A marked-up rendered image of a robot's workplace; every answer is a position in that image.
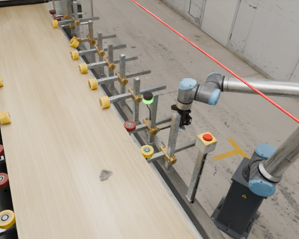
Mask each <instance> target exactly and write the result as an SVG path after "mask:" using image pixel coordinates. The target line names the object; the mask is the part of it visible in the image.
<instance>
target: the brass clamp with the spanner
mask: <svg viewBox="0 0 299 239"><path fill-rule="evenodd" d="M144 123H145V124H146V125H147V129H146V130H147V131H148V132H149V134H151V135H156V134H157V132H158V130H157V127H156V126H155V127H153V128H150V126H149V117H148V120H145V119H143V124H144Z"/></svg>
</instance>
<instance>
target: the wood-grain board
mask: <svg viewBox="0 0 299 239"><path fill-rule="evenodd" d="M51 20H54V19H53V17H52V15H51V14H50V12H49V11H48V9H47V8H46V6H43V7H33V8H23V9H9V10H0V76H1V78H2V80H3V86H0V112H1V111H5V110H7V111H8V112H9V115H10V119H11V122H10V123H6V124H1V122H0V129H1V135H2V141H3V147H4V153H5V159H6V165H7V171H8V177H9V184H10V190H11V197H12V202H13V208H14V214H15V220H16V226H17V232H18V238H19V239H197V238H196V236H195V234H194V233H193V231H192V230H191V228H190V227H189V225H188V224H187V222H186V221H185V219H184V218H183V216H182V215H181V213H180V211H179V210H178V208H177V207H176V205H175V204H174V202H173V201H172V199H171V198H170V196H169V195H168V193H167V191H166V190H165V188H164V187H163V185H162V184H161V182H160V181H159V179H158V178H157V176H156V175H155V173H154V172H153V170H152V169H151V167H150V165H149V164H148V162H147V161H146V159H145V158H144V156H143V155H142V153H141V152H140V150H139V149H138V147H137V146H136V144H135V143H134V141H133V140H132V138H131V136H130V135H129V133H128V132H127V130H126V129H125V127H124V126H123V124H122V123H121V121H120V120H119V118H118V117H117V115H116V113H115V112H114V110H113V109H112V107H111V106H110V107H107V108H101V106H100V102H99V98H100V97H103V96H104V95H103V94H102V92H101V90H100V89H99V88H97V89H92V90H91V89H90V88H89V85H88V80H89V79H92V77H91V75H90V74H89V72H87V73H83V74H81V73H80V71H79V67H78V65H79V64H82V61H81V60H80V58H79V59H75V60H72V58H71V55H70V51H72V50H74V49H73V48H72V46H70V45H69V42H68V40H67V39H66V37H65V35H64V34H63V32H62V31H61V29H60V28H59V27H58V28H53V27H52V24H51ZM103 169H107V170H108V171H112V172H113V175H112V176H110V177H109V178H108V179H107V180H104V181H101V180H100V178H99V176H100V172H101V170H103Z"/></svg>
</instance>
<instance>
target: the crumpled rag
mask: <svg viewBox="0 0 299 239"><path fill-rule="evenodd" d="M112 175H113V172H112V171H108V170H107V169H103V170H101V172H100V176H99V178H100V180H101V181H104V180H107V179H108V178H109V177H110V176H112Z"/></svg>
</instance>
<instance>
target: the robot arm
mask: <svg viewBox="0 0 299 239"><path fill-rule="evenodd" d="M241 78H242V77H241ZM242 79H244V80H245V81H246V82H247V83H249V84H250V85H252V86H253V87H254V88H256V89H257V90H259V91H260V92H261V93H263V94H264V95H267V96H277V97H287V98H297V99H299V82H294V81H281V80H268V79H255V78H242ZM221 92H236V93H246V94H257V95H259V94H258V93H257V92H256V91H254V90H253V89H251V88H250V87H249V86H247V85H246V84H245V83H243V82H242V81H240V80H239V79H238V78H236V77H229V76H222V75H221V74H220V73H217V72H214V73H211V74H209V75H208V77H207V78H206V81H205V84H204V85H200V84H197V82H196V80H194V79H192V78H185V79H183V80H181V81H180V84H179V90H178V97H177V103H176V104H174V105H172V106H171V109H172V110H176V111H177V112H178V113H179V114H180V115H181V119H180V124H179V130H178V131H179V132H181V129H183V130H186V128H185V125H189V124H191V122H190V120H191V121H192V117H191V116H190V115H189V113H191V110H190V109H191V108H192V103H193V100H194V101H199V102H202V103H206V104H209V105H216V104H217V102H218V100H219V97H220V94H221ZM298 159H299V126H298V127H297V128H296V129H295V130H294V131H293V132H292V134H291V135H290V136H289V137H288V138H287V139H286V140H285V141H284V142H283V143H282V144H281V145H280V146H279V148H278V149H276V148H275V147H273V146H271V145H268V144H259V145H258V146H257V147H256V148H255V151H254V153H253V155H252V157H251V159H250V161H249V163H248V164H246V165H245V166H244V167H243V169H242V176H243V178H244V180H245V181H246V182H247V183H248V184H249V189H250V190H251V191H252V192H253V193H254V194H256V195H259V196H265V197H267V196H272V195H273V194H274V193H275V191H276V184H277V183H279V182H280V181H281V180H282V178H283V173H284V172H285V171H286V170H287V169H288V168H289V167H290V166H291V165H293V164H294V163H295V162H296V161H297V160H298Z"/></svg>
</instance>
